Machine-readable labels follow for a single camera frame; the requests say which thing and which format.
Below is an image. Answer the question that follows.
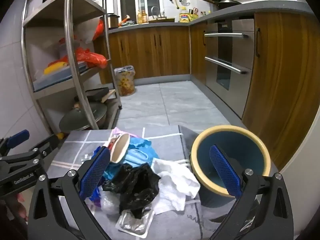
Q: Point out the white plastic bag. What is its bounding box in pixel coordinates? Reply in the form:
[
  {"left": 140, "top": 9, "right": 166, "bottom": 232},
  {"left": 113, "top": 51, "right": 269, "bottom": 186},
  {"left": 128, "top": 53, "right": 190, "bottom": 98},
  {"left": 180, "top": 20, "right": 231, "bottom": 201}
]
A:
[{"left": 74, "top": 17, "right": 101, "bottom": 45}]

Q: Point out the grey countertop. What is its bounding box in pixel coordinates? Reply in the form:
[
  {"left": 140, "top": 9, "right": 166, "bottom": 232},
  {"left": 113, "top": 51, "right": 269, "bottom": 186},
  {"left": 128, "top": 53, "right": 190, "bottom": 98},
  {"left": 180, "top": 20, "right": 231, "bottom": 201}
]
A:
[{"left": 108, "top": 1, "right": 320, "bottom": 33}]

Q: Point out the black wok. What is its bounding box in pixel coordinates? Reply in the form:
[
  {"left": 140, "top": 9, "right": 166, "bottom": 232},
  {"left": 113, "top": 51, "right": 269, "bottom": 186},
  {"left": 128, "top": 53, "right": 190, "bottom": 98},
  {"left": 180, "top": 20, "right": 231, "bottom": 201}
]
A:
[{"left": 196, "top": 0, "right": 242, "bottom": 10}]

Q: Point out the grey checked mat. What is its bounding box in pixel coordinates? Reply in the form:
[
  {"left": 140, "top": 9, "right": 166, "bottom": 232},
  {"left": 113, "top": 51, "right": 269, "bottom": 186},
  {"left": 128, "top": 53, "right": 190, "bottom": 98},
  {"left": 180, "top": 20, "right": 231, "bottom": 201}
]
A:
[{"left": 46, "top": 124, "right": 278, "bottom": 240}]

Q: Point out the grey storage box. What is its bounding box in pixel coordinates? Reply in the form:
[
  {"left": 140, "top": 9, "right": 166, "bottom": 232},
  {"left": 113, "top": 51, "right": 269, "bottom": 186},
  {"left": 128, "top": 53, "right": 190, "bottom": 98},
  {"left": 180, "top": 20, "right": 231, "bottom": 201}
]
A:
[{"left": 32, "top": 64, "right": 88, "bottom": 92}]

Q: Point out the blue plastic bag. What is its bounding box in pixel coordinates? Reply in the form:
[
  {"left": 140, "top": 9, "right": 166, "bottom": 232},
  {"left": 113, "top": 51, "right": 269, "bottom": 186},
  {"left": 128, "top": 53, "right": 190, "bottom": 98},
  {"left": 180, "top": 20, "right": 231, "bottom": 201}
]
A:
[{"left": 104, "top": 137, "right": 153, "bottom": 180}]

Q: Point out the orange packet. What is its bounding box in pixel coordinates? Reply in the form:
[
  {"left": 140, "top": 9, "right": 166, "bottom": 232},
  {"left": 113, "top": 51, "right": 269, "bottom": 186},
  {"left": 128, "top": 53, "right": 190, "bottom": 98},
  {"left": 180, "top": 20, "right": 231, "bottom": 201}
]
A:
[{"left": 118, "top": 15, "right": 131, "bottom": 27}]

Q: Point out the steel pot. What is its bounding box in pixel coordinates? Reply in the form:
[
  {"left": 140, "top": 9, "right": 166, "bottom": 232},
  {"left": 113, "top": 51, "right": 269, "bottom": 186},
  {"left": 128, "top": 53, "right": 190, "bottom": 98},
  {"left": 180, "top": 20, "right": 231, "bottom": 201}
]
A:
[{"left": 107, "top": 14, "right": 120, "bottom": 28}]

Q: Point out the wooden handle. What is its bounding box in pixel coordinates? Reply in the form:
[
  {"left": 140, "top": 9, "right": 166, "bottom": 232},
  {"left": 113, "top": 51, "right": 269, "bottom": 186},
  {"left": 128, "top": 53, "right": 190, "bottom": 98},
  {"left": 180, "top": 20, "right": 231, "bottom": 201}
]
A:
[{"left": 101, "top": 89, "right": 117, "bottom": 103}]

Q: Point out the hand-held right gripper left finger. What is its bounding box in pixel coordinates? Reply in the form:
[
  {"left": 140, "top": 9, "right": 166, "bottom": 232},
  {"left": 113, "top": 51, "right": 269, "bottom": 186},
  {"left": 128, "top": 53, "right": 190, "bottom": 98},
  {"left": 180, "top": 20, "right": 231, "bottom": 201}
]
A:
[{"left": 27, "top": 146, "right": 112, "bottom": 240}]

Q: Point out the blue bin with yellow rim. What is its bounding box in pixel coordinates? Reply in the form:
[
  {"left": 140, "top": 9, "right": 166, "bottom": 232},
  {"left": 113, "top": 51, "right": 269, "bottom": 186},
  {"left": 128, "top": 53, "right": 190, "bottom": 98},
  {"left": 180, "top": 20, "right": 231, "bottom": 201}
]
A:
[{"left": 190, "top": 125, "right": 272, "bottom": 208}]

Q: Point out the beige paper cup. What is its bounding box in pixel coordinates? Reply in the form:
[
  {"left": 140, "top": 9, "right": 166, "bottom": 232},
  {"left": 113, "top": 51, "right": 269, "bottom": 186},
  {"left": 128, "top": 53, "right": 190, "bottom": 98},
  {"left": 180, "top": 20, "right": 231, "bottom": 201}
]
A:
[{"left": 110, "top": 133, "right": 131, "bottom": 164}]

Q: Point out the yellow plastic packet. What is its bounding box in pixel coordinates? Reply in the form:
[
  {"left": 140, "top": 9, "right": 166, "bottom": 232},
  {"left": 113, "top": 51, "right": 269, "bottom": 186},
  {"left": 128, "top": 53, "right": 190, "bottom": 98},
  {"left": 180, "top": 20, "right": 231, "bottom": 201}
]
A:
[{"left": 44, "top": 62, "right": 68, "bottom": 75}]

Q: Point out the yellow food package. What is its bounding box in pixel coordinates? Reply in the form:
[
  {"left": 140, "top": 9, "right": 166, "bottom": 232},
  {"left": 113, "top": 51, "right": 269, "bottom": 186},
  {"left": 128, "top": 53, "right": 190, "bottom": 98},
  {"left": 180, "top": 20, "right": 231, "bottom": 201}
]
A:
[{"left": 179, "top": 12, "right": 198, "bottom": 23}]

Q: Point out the wide wooden cabinet door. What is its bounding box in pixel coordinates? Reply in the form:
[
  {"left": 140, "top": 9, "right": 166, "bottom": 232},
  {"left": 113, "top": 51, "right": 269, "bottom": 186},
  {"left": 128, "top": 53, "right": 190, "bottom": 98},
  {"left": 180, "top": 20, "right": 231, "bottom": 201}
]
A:
[{"left": 241, "top": 11, "right": 320, "bottom": 172}]

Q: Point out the black plastic bag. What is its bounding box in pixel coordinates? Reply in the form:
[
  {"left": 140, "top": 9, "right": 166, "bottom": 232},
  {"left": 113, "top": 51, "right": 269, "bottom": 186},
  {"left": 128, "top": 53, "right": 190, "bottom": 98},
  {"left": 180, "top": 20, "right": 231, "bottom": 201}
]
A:
[{"left": 102, "top": 162, "right": 161, "bottom": 219}]

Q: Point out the white paper towel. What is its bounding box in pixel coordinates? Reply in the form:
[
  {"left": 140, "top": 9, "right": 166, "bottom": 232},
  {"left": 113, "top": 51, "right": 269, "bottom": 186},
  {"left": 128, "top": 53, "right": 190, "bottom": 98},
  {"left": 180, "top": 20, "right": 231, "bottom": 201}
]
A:
[{"left": 151, "top": 158, "right": 201, "bottom": 215}]

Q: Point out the metal shelf rack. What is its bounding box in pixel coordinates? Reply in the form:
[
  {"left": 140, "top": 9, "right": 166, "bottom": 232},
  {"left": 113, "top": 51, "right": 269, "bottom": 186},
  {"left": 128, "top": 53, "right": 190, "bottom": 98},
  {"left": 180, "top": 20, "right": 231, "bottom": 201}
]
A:
[{"left": 20, "top": 0, "right": 123, "bottom": 133}]

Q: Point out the lilac plastic wrapper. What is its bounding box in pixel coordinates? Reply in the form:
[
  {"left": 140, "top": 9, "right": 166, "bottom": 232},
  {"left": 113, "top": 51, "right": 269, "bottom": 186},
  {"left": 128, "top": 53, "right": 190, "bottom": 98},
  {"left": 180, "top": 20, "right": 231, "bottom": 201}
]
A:
[{"left": 111, "top": 127, "right": 137, "bottom": 138}]

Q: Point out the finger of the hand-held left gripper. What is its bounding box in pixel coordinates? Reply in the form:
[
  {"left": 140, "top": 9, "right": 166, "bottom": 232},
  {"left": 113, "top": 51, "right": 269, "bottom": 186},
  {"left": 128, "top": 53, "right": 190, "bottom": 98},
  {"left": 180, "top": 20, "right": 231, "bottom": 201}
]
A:
[
  {"left": 29, "top": 134, "right": 63, "bottom": 155},
  {"left": 0, "top": 129, "right": 30, "bottom": 155}
]

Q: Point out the stainless steel oven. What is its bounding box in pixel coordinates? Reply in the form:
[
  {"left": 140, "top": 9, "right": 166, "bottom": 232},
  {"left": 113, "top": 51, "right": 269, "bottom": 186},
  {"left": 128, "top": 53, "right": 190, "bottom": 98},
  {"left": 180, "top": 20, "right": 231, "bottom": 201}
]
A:
[{"left": 204, "top": 17, "right": 255, "bottom": 119}]

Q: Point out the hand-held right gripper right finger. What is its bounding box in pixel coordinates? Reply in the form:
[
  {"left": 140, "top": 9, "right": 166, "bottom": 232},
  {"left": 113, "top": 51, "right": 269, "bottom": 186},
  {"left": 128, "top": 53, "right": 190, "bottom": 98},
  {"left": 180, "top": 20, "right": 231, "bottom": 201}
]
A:
[{"left": 209, "top": 144, "right": 294, "bottom": 240}]

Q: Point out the glass pot lid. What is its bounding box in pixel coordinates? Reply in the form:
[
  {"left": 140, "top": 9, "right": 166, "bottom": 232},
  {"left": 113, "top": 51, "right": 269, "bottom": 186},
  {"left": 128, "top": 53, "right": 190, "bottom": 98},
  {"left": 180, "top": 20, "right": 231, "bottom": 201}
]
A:
[{"left": 59, "top": 102, "right": 108, "bottom": 132}]

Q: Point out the blue face mask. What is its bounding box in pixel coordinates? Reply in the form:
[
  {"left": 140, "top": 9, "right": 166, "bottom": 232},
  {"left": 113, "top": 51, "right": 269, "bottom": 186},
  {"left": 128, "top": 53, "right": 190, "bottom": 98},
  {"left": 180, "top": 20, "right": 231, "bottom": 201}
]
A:
[{"left": 124, "top": 148, "right": 156, "bottom": 167}]

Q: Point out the person's left hand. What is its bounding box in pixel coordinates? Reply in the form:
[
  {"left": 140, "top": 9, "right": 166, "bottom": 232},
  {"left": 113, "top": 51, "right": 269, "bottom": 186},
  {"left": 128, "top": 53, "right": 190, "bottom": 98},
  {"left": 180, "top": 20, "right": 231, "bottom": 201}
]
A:
[{"left": 10, "top": 192, "right": 29, "bottom": 220}]

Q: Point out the clear blister tray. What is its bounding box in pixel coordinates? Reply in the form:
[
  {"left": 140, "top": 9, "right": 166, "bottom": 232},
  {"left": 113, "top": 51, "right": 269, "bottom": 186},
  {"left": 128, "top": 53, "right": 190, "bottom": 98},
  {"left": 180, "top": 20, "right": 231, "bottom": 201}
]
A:
[{"left": 115, "top": 209, "right": 155, "bottom": 239}]

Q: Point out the white door frame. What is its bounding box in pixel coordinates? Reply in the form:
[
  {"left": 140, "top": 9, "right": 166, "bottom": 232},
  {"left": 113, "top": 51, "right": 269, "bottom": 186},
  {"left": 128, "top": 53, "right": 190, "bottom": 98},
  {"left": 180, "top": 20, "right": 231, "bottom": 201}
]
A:
[{"left": 274, "top": 100, "right": 320, "bottom": 240}]

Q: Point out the flower-patterned waste bin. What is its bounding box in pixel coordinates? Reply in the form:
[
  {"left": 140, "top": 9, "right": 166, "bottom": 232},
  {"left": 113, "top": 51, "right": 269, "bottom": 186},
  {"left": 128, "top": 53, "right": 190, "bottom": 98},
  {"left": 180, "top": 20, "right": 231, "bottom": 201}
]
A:
[{"left": 114, "top": 65, "right": 136, "bottom": 97}]

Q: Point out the wooden cabinet row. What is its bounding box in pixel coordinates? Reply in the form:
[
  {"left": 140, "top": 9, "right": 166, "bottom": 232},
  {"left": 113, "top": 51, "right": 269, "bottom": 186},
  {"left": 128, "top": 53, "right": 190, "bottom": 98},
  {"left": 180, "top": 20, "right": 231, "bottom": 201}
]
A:
[{"left": 100, "top": 25, "right": 208, "bottom": 85}]

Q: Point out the small orange plastic bag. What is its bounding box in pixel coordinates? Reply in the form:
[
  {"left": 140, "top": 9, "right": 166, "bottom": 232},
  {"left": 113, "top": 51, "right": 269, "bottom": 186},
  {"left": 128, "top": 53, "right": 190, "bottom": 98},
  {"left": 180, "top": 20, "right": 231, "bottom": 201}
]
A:
[{"left": 93, "top": 19, "right": 104, "bottom": 41}]

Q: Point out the large orange plastic bag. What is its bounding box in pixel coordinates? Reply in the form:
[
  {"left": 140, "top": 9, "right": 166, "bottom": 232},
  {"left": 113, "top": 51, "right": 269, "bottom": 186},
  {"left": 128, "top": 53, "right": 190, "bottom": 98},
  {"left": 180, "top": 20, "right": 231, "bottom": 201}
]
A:
[{"left": 75, "top": 47, "right": 108, "bottom": 68}]

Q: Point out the jar of yellow food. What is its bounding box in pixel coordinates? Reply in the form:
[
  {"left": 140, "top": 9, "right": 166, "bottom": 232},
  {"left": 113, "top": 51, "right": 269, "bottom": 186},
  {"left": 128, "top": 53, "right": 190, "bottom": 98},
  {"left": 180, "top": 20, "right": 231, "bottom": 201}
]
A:
[{"left": 137, "top": 10, "right": 148, "bottom": 24}]

